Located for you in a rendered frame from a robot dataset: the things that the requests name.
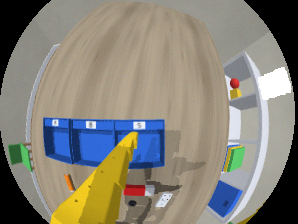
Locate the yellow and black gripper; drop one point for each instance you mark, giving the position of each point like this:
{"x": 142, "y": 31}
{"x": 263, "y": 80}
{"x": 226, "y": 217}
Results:
{"x": 97, "y": 200}

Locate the white domino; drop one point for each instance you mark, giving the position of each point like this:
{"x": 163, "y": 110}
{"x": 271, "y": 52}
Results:
{"x": 164, "y": 198}

